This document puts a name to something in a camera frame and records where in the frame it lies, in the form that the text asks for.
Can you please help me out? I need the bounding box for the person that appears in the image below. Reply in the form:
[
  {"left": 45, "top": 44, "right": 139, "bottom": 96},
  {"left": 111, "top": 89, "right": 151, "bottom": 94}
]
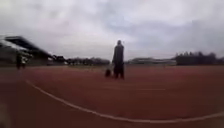
[
  {"left": 15, "top": 53, "right": 24, "bottom": 71},
  {"left": 111, "top": 39, "right": 126, "bottom": 80}
]

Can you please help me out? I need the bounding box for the small dark robot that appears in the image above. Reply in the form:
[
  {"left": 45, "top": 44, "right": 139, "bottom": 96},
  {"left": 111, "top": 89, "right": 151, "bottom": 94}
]
[{"left": 104, "top": 68, "right": 112, "bottom": 78}]

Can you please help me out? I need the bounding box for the grandstand building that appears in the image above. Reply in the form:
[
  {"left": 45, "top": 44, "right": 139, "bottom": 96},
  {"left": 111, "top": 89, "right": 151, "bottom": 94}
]
[{"left": 0, "top": 35, "right": 55, "bottom": 67}]

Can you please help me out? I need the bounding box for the red running track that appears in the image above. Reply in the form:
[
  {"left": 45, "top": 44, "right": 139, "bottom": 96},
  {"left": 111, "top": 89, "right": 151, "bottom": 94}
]
[{"left": 0, "top": 65, "right": 224, "bottom": 128}]

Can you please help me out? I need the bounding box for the low long building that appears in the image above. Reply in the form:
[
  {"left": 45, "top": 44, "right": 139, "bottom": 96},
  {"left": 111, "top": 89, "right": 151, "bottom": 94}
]
[{"left": 126, "top": 57, "right": 178, "bottom": 66}]

